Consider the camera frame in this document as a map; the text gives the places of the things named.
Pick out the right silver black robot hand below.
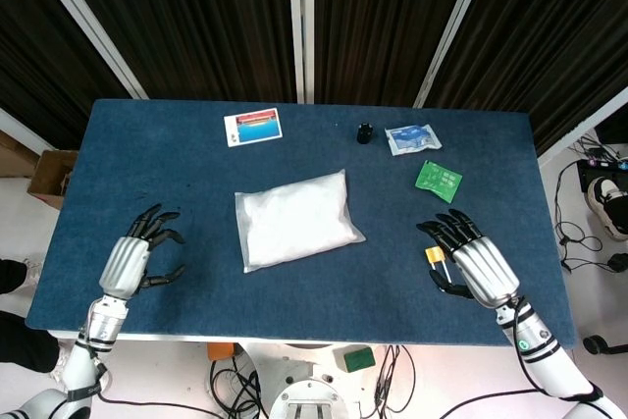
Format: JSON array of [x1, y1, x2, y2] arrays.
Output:
[[415, 208, 521, 310]]

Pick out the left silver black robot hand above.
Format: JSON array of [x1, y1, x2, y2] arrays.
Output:
[[97, 202, 187, 301]]

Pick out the clear plastic zip bag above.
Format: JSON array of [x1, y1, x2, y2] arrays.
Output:
[[234, 168, 367, 274]]

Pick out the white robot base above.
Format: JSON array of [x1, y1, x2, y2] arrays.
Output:
[[242, 342, 374, 419]]

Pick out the yellow long-shackle padlock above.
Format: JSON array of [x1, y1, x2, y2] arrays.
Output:
[[424, 246, 453, 284]]

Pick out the white shoe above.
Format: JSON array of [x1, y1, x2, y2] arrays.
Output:
[[22, 255, 48, 288]]

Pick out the blue felt table mat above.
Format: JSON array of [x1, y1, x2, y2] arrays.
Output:
[[25, 97, 578, 349]]

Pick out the green foil packet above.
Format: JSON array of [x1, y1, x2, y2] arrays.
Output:
[[414, 159, 464, 204]]

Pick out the black trouser leg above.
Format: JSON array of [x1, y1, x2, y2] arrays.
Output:
[[0, 310, 61, 374], [0, 259, 28, 295]]

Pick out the open cardboard box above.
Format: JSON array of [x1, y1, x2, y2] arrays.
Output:
[[27, 148, 79, 210]]

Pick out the orange box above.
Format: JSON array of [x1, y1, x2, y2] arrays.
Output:
[[206, 341, 241, 361]]

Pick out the black caster wheel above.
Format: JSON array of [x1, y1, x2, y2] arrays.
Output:
[[582, 334, 628, 356]]

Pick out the black and white sneaker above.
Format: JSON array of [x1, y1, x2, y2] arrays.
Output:
[[587, 176, 628, 242]]

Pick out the black electronic device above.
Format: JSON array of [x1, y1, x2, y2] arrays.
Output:
[[576, 157, 628, 194]]

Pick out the blue white plastic packet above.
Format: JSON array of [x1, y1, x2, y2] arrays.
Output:
[[384, 124, 443, 157]]

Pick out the flat brown cardboard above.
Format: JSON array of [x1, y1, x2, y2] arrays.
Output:
[[0, 130, 40, 179]]

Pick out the green topped block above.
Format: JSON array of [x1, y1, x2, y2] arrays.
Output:
[[333, 345, 377, 374]]

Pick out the blue red picture card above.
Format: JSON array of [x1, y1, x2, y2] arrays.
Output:
[[223, 107, 284, 148]]

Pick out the black pleated curtain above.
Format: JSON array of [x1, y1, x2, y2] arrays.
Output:
[[0, 0, 133, 150], [48, 0, 298, 104], [426, 0, 628, 155], [313, 0, 477, 106]]

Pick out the black floor cable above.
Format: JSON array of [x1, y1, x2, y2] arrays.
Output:
[[552, 158, 619, 274]]

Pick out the white frame post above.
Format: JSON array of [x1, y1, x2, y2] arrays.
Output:
[[0, 107, 55, 155], [22, 0, 148, 100], [537, 87, 628, 168], [414, 0, 497, 109], [287, 0, 316, 105]]

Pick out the black cable bundle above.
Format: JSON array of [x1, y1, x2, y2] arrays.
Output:
[[209, 343, 269, 419]]

